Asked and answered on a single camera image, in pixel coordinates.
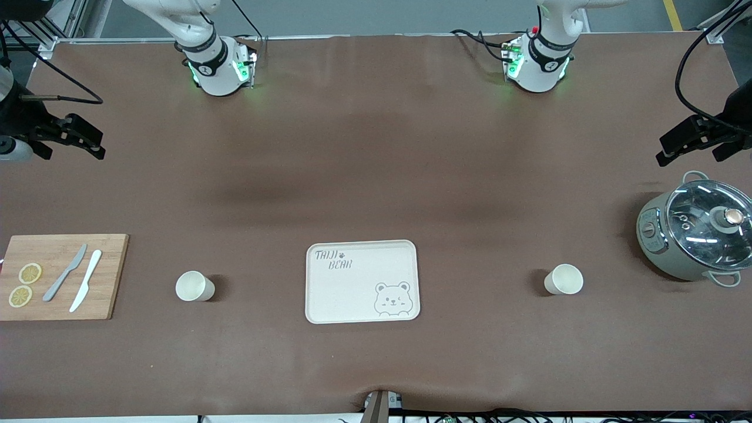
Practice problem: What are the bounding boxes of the aluminium frame profile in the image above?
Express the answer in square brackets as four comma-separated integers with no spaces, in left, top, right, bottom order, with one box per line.
[693,0,752,45]
[0,0,89,59]

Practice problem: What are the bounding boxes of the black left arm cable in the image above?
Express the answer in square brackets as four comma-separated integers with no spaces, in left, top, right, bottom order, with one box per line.
[674,0,752,129]

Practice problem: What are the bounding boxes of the white plastic knife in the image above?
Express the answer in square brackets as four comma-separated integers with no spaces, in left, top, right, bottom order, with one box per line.
[69,249,103,313]

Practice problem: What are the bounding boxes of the glass pot lid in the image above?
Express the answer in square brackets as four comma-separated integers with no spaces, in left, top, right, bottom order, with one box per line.
[666,179,752,272]

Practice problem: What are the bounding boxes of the wooden cutting board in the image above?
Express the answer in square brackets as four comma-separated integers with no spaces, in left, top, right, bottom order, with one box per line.
[0,234,130,321]

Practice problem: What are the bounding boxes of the beige bear print tray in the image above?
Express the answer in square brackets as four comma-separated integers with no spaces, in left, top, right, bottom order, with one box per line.
[305,239,421,324]

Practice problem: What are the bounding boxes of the black cables at arm base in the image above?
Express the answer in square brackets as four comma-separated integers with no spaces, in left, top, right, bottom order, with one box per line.
[450,28,513,63]

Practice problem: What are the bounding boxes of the thin black base cable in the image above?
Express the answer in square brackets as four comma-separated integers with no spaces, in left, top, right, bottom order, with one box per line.
[229,0,260,41]

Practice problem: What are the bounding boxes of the grey plastic knife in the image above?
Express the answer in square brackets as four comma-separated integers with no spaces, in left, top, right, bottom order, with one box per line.
[42,243,88,303]

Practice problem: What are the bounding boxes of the metal bracket at table edge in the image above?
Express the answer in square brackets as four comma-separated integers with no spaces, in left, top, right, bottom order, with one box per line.
[363,390,404,423]

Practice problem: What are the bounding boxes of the grey-green electric cooking pot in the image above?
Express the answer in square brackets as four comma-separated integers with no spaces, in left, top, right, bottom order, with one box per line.
[636,170,744,288]

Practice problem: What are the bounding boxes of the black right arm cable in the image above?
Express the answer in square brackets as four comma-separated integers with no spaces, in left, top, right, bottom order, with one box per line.
[0,21,105,106]

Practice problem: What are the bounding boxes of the white IKEA cup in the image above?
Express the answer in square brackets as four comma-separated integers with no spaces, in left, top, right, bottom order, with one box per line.
[543,263,585,296]
[175,270,216,302]

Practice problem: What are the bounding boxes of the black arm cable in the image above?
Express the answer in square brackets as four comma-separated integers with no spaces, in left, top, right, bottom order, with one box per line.
[0,21,105,106]
[674,0,752,129]

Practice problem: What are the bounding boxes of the brown table cover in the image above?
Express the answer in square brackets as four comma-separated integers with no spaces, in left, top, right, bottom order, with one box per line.
[0,32,752,419]

